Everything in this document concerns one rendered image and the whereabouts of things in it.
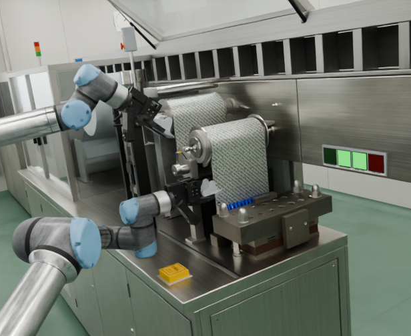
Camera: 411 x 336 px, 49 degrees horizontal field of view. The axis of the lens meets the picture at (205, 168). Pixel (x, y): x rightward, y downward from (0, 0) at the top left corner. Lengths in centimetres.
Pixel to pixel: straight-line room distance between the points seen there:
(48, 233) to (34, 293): 15
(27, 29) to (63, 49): 54
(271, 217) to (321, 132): 33
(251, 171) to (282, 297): 45
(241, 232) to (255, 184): 30
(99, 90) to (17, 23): 565
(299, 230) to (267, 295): 24
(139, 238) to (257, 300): 41
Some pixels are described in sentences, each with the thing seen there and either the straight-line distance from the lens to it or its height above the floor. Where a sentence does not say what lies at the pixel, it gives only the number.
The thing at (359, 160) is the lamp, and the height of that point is 119.
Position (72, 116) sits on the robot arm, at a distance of 125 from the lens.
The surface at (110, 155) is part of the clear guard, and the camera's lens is 248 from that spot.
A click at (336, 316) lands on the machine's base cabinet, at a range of 175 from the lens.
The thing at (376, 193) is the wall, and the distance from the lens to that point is 459.
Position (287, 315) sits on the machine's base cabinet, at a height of 71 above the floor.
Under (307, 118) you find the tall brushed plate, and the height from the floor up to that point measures 131.
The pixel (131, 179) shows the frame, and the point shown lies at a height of 110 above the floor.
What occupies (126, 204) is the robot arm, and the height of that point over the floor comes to 114.
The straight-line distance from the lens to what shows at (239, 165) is 160.
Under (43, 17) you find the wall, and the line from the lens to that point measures 709.
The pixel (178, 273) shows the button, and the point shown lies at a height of 92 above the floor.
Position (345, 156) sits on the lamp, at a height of 119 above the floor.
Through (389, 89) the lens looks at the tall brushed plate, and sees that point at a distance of 138.
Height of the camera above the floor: 154
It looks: 13 degrees down
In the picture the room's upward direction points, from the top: 7 degrees counter-clockwise
